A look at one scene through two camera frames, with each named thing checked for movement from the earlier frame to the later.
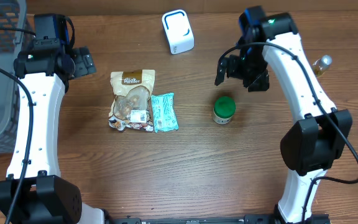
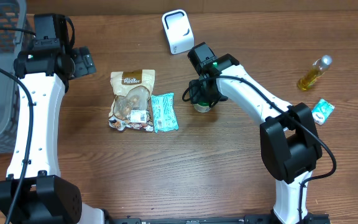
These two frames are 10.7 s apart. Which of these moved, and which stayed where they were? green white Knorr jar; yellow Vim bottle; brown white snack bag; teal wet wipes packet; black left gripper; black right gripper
Moved: black right gripper; green white Knorr jar
Stayed: black left gripper; brown white snack bag; yellow Vim bottle; teal wet wipes packet
